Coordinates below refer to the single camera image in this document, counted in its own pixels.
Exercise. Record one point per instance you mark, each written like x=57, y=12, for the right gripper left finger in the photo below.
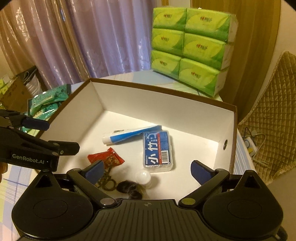
x=87, y=178

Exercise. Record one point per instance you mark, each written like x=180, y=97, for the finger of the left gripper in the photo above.
x=36, y=124
x=59, y=148

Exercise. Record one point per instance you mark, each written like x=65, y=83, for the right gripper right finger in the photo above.
x=210, y=181

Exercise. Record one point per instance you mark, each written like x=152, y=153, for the tortoiseshell hair claw clip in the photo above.
x=106, y=182

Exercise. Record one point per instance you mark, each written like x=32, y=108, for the red snack packet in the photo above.
x=110, y=158

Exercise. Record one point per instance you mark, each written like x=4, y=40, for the blue floss pick box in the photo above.
x=157, y=151

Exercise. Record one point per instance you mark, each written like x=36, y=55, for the small white bottle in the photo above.
x=143, y=178

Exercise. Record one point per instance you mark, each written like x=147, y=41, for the white cream tube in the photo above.
x=122, y=135

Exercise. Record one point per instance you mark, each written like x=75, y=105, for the green wet wipes pack lower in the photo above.
x=43, y=114

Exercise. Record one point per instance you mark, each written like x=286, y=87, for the green wet wipes pack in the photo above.
x=43, y=114
x=57, y=94

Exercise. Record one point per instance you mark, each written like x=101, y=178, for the cardboard boxes on floor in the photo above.
x=16, y=92

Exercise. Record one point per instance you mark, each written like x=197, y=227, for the green wet wipes pack upper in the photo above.
x=57, y=94

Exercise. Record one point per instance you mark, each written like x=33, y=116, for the quilted chair back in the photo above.
x=273, y=119

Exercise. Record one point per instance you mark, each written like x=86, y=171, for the purple curtain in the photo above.
x=72, y=41

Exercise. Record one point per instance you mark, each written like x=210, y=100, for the green tissue pack bundle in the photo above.
x=193, y=46

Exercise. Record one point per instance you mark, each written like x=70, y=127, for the power strip with cables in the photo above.
x=249, y=141

